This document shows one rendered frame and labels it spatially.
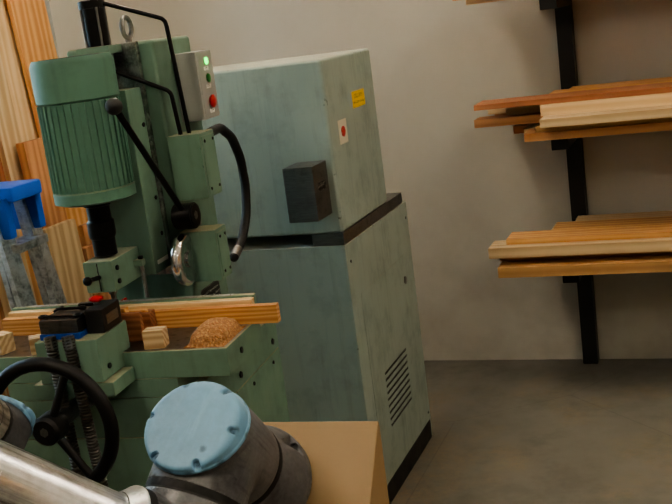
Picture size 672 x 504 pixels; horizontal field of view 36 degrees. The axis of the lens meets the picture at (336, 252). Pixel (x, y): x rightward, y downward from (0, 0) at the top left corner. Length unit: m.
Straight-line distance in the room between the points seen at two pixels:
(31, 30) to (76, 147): 2.12
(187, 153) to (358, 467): 0.98
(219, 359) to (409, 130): 2.45
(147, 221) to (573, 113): 1.89
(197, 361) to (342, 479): 0.56
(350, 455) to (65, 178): 0.91
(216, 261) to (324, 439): 0.79
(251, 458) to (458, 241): 3.01
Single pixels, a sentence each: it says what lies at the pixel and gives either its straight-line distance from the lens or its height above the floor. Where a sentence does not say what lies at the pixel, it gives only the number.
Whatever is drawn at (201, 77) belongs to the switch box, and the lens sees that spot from 2.49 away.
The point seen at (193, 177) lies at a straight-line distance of 2.41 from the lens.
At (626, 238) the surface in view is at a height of 0.62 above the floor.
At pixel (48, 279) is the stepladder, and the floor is 0.85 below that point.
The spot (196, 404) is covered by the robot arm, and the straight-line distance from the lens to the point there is 1.53.
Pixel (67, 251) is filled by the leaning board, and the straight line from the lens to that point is 3.98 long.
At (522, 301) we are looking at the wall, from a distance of 4.47.
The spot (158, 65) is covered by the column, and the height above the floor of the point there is 1.46.
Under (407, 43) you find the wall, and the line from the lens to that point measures 4.39.
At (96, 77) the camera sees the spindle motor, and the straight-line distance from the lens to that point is 2.24.
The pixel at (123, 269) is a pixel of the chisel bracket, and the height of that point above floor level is 1.04.
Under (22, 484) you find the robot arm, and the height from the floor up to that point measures 0.99.
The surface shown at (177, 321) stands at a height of 0.91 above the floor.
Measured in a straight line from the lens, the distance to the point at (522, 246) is 3.91.
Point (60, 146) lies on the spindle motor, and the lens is 2.25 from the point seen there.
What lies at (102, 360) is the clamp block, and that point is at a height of 0.91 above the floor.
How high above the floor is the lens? 1.51
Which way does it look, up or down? 12 degrees down
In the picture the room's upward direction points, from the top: 8 degrees counter-clockwise
